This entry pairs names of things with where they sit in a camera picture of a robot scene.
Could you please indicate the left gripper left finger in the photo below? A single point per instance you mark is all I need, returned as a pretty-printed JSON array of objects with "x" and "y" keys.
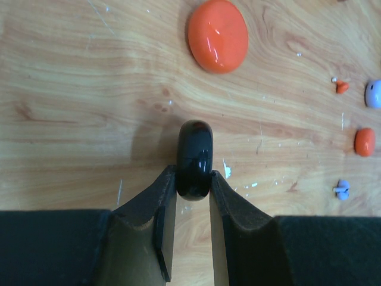
[{"x": 131, "y": 245}]

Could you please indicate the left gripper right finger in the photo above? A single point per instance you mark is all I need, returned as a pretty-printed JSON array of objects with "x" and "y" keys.
[{"x": 252, "y": 248}]

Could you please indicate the black earbud charging case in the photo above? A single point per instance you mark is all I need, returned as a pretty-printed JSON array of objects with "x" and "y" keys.
[{"x": 194, "y": 160}]

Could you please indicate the orange earbud charging case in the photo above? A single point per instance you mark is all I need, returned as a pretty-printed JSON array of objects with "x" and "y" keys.
[{"x": 218, "y": 36}]

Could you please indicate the lilac earbud charging case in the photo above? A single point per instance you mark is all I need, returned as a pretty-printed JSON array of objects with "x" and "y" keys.
[{"x": 373, "y": 94}]

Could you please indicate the lilac earbud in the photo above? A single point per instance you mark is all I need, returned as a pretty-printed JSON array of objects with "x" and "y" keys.
[{"x": 342, "y": 190}]

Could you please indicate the orange earbud near tray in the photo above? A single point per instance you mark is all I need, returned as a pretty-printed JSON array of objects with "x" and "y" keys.
[{"x": 341, "y": 86}]

